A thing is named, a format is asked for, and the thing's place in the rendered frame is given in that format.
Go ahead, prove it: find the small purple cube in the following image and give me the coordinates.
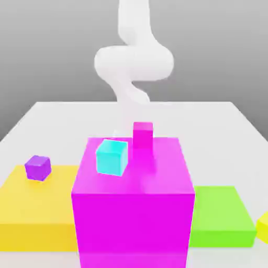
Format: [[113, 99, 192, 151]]
[[24, 154, 52, 182]]

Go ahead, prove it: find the small cyan cube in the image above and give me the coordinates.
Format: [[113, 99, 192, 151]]
[[95, 139, 129, 177]]

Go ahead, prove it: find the large green box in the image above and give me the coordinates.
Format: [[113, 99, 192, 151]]
[[188, 185, 258, 248]]

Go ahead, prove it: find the large magenta box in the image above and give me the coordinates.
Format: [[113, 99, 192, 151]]
[[71, 137, 196, 268]]

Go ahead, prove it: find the small yellow cube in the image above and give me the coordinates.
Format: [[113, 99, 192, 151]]
[[255, 211, 268, 244]]

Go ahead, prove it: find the small pink cube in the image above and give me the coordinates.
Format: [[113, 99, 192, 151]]
[[132, 121, 154, 150]]

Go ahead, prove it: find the large yellow box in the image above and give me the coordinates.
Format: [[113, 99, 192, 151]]
[[0, 164, 80, 252]]

